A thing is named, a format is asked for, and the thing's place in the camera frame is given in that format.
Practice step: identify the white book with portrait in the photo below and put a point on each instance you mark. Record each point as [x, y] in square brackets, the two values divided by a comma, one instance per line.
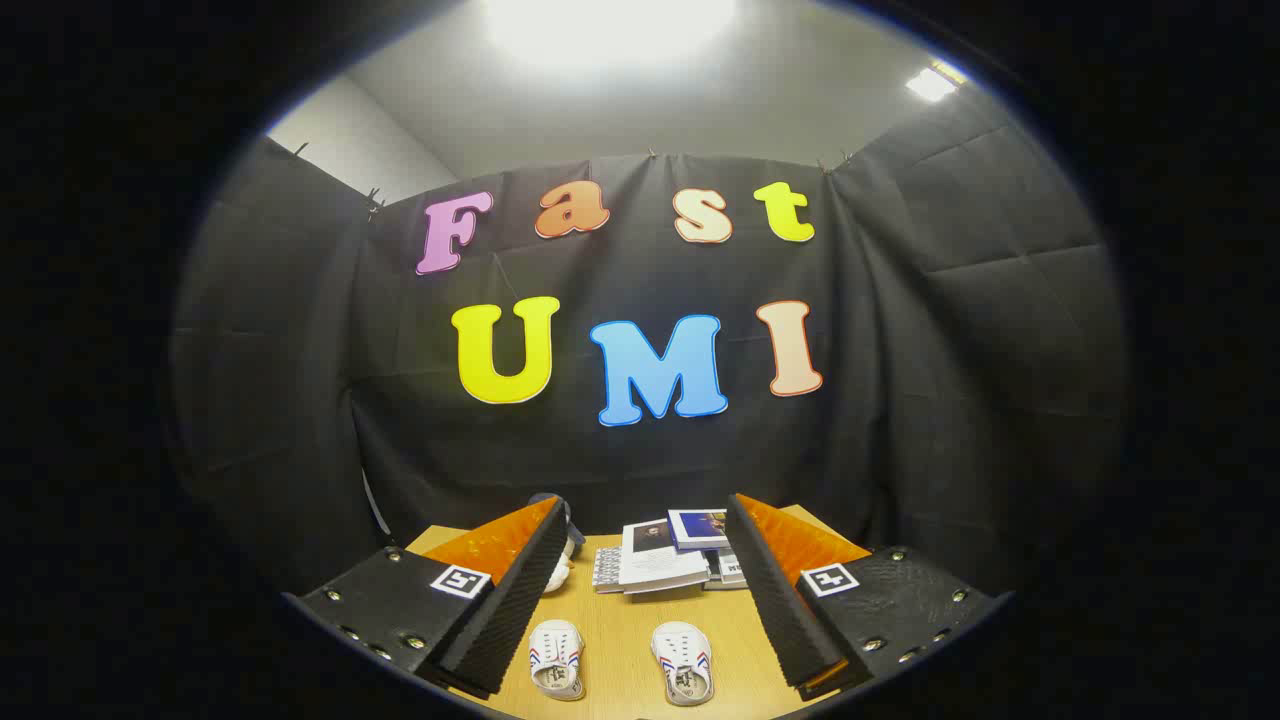
[660, 565]

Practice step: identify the black white patterned book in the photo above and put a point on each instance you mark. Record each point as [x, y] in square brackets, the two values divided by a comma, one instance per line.
[606, 570]

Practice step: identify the penguin plush toy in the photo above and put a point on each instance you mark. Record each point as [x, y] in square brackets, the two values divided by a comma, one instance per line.
[576, 528]

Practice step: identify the white canvas shoe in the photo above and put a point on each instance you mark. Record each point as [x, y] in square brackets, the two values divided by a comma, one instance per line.
[557, 658]
[683, 663]

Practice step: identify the blue cover book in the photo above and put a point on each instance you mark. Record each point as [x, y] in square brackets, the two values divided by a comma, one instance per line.
[700, 528]

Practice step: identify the white book black lettering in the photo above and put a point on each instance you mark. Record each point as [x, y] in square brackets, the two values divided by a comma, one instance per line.
[730, 572]

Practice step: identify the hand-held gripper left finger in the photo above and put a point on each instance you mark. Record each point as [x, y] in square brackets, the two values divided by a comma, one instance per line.
[520, 600]

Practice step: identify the white duck plush toy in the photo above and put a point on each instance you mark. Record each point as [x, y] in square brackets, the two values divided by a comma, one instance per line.
[558, 574]

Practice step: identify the large ceiling light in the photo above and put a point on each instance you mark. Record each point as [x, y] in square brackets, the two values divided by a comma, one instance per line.
[610, 25]

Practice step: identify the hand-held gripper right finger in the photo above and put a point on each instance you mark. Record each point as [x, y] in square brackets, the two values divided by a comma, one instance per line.
[775, 600]

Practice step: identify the small ceiling light panel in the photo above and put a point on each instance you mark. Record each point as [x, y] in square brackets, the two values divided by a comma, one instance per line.
[930, 82]

